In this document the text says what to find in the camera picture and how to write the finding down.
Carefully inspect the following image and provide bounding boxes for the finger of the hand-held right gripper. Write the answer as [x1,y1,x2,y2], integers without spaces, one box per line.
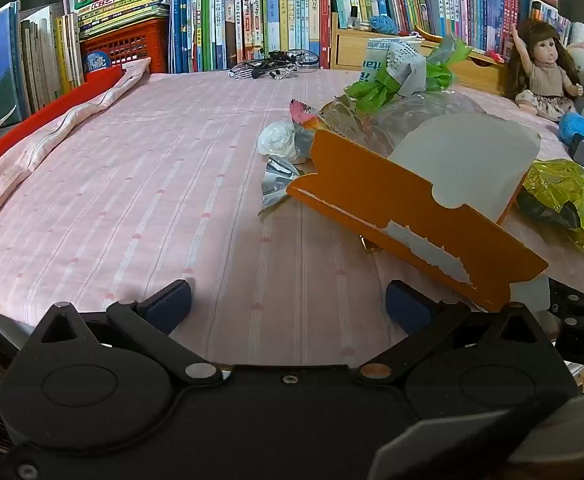
[549,277,584,319]

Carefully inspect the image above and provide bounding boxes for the red plastic crate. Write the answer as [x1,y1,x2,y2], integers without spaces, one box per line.
[79,17,169,75]

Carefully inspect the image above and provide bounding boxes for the blue yarn ball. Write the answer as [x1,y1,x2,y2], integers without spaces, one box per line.
[368,15,399,36]

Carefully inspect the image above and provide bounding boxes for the wooden drawer organizer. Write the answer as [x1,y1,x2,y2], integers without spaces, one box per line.
[331,12,505,95]

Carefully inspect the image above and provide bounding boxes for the row of large leaning books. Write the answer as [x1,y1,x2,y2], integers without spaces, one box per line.
[0,1,85,128]

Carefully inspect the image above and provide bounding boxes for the blue picture card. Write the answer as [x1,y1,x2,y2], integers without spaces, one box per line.
[83,50,113,75]

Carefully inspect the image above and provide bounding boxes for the row of small thin books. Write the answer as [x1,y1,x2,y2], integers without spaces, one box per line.
[529,0,573,47]

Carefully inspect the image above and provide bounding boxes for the folded pink striped cloth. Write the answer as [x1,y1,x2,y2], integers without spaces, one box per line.
[0,57,153,240]

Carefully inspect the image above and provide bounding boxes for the clear plastic bag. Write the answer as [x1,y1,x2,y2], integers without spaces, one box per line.
[319,91,488,158]

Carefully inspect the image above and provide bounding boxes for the white printed plastic bag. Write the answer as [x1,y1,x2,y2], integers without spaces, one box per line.
[362,40,428,96]

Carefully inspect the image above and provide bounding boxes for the orange cardboard snack box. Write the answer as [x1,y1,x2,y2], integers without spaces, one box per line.
[286,112,550,313]

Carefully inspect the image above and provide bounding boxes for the pink striped bedsheet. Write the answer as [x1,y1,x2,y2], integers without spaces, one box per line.
[0,67,584,356]

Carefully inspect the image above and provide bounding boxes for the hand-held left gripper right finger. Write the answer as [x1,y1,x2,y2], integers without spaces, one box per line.
[352,280,565,386]

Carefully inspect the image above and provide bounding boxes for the stack of flat picture books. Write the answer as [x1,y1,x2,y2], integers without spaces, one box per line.
[74,0,172,40]

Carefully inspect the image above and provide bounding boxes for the silver foil wrapper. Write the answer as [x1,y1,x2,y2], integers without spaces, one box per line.
[258,127,318,218]

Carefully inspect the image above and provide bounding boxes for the row of tall upright books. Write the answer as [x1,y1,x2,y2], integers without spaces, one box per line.
[169,0,333,75]

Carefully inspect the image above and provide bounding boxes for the white crumpled tissue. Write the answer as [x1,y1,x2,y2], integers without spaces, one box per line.
[257,121,298,158]

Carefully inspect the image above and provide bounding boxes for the yellow green foil bag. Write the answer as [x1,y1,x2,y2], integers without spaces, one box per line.
[516,158,584,252]

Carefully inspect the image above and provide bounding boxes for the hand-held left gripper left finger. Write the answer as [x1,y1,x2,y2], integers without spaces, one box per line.
[19,280,223,386]

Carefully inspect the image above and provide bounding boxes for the colourful snack packet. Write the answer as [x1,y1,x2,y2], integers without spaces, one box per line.
[289,99,323,131]

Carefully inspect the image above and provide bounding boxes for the black toy bicycle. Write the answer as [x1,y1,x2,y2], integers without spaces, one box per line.
[228,49,320,81]

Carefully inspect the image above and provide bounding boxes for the row of books on organizer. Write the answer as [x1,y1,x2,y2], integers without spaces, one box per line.
[328,0,533,56]

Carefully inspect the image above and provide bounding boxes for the long-haired doll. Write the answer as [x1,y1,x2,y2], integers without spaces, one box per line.
[503,21,584,122]

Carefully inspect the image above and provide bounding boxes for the yellow curved toy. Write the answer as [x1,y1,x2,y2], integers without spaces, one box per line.
[413,24,445,45]

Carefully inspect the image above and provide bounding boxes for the green plastic wrapper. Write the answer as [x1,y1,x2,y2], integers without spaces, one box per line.
[344,40,473,113]

